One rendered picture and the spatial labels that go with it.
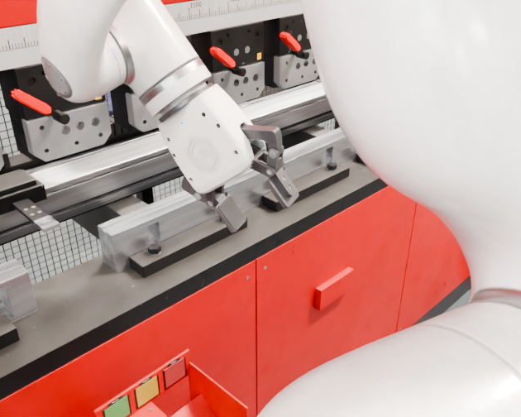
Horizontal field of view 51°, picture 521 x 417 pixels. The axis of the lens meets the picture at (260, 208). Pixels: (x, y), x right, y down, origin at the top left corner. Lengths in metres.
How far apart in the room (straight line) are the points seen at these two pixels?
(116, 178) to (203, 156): 0.83
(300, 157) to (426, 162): 1.28
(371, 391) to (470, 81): 0.11
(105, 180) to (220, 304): 0.43
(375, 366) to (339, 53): 0.12
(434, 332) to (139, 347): 0.99
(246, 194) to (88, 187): 0.39
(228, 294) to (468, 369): 1.10
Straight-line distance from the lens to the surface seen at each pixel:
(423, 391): 0.21
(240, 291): 1.32
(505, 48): 0.21
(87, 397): 1.19
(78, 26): 0.54
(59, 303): 1.18
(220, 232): 1.28
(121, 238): 1.19
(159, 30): 0.63
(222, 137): 0.61
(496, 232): 0.26
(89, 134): 1.05
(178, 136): 0.65
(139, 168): 1.49
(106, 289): 1.18
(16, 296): 1.13
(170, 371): 1.06
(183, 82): 0.62
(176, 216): 1.25
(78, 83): 0.59
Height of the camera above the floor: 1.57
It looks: 29 degrees down
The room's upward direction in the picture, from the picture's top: straight up
